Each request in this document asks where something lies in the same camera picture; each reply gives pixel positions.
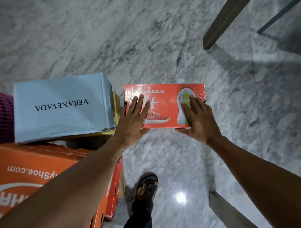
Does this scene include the person's left forearm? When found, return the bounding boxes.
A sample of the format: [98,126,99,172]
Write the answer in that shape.
[0,136,126,228]

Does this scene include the person's right forearm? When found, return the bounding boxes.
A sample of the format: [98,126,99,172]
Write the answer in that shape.
[207,135,301,228]

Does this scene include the orange Dr.Osha shoe box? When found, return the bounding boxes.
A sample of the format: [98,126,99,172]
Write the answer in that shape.
[0,142,111,228]

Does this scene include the black trousers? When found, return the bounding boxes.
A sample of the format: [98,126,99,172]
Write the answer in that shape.
[123,202,155,228]

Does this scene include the person's right hand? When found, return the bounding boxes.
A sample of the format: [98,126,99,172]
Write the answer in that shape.
[175,96,223,145]

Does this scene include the thin dark metal bar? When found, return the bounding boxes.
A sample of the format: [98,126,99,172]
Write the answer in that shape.
[257,0,301,35]

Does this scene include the red Skechers GoWalk shoe box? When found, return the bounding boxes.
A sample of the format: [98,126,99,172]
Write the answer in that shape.
[124,83,207,129]

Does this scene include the purple plastic basket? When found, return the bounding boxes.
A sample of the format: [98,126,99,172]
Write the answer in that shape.
[0,92,15,144]

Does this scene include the red Nike shoe box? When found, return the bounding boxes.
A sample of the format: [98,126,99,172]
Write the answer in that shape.
[104,156,124,222]

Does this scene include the person's left foot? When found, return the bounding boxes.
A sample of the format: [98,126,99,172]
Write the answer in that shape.
[136,179,157,203]

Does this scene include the person's left hand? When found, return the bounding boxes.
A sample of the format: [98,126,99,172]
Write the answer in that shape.
[114,94,151,150]

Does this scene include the yellow shoebox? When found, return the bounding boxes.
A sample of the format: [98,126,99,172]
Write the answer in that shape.
[16,91,122,144]

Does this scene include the light blue Veranevada box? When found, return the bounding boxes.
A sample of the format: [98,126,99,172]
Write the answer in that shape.
[13,72,116,144]

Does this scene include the black sandal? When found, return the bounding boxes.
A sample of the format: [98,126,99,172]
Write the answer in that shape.
[131,172,159,212]

